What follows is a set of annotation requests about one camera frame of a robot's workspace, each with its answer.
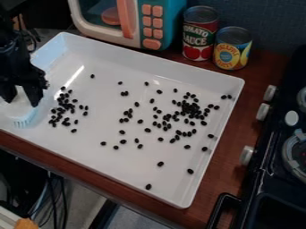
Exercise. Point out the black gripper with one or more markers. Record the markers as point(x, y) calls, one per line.
point(20, 74)

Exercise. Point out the white brush tool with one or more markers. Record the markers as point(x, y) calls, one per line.
point(24, 114)

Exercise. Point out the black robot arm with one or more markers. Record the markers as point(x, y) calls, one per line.
point(12, 38)

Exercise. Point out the pile of black bits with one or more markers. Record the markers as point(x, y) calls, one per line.
point(63, 108)
point(187, 111)

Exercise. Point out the white tray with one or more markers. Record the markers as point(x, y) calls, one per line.
point(119, 119)

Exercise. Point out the toy microwave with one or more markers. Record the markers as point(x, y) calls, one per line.
point(131, 21)

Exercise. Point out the red can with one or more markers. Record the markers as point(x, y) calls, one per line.
point(199, 35)

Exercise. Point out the yellow and blue can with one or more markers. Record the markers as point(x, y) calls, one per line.
point(232, 49)

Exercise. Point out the toy stove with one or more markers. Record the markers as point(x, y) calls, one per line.
point(279, 155)

